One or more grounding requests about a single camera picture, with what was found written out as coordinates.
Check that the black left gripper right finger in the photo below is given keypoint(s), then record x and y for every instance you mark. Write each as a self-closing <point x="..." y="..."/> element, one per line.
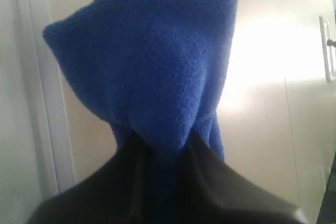
<point x="206" y="190"/>

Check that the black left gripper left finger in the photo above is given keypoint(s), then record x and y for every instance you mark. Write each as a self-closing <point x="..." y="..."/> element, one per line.
<point x="116" y="193"/>

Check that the blue cloth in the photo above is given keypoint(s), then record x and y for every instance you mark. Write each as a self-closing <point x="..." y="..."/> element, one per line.
<point x="155" y="67"/>

